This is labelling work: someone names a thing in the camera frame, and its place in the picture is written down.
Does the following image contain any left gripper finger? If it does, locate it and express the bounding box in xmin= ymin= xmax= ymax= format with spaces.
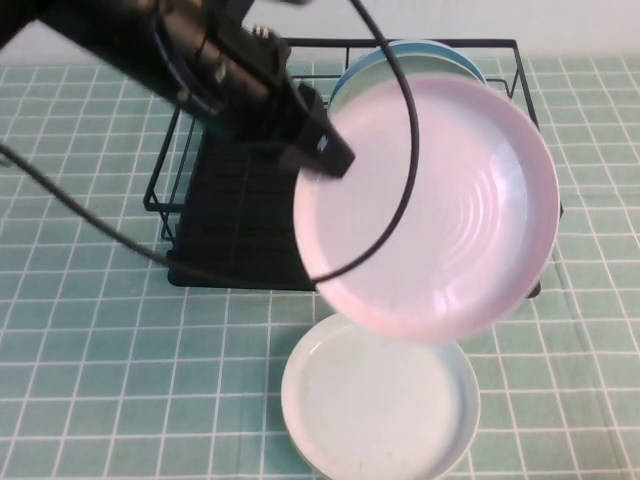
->
xmin=293 ymin=82 xmax=357 ymax=180
xmin=278 ymin=143 xmax=314 ymax=175

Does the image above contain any black wire dish rack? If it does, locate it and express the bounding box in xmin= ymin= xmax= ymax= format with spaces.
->
xmin=144 ymin=38 xmax=545 ymax=299

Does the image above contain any white round plate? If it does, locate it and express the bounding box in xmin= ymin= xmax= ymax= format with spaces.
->
xmin=279 ymin=311 xmax=482 ymax=480

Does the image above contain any green checkered tablecloth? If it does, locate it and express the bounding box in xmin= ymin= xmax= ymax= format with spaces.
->
xmin=0 ymin=54 xmax=640 ymax=480

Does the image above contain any thin blue cable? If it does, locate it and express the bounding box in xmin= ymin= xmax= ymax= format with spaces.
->
xmin=152 ymin=23 xmax=222 ymax=115

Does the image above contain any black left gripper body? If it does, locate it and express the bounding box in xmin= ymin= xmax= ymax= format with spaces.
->
xmin=198 ymin=19 xmax=303 ymax=151

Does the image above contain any blue round plate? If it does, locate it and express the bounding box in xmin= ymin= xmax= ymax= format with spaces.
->
xmin=328 ymin=39 xmax=488 ymax=104

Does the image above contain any light green round plate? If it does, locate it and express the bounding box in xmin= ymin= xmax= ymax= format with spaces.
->
xmin=335 ymin=47 xmax=479 ymax=109

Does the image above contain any pink round plate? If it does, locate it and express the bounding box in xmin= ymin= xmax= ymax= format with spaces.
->
xmin=292 ymin=73 xmax=562 ymax=344

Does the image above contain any black plastic drip tray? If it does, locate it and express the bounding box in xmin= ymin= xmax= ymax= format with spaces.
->
xmin=166 ymin=117 xmax=544 ymax=291

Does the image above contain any black cable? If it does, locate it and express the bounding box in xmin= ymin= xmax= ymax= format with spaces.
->
xmin=0 ymin=0 xmax=420 ymax=282

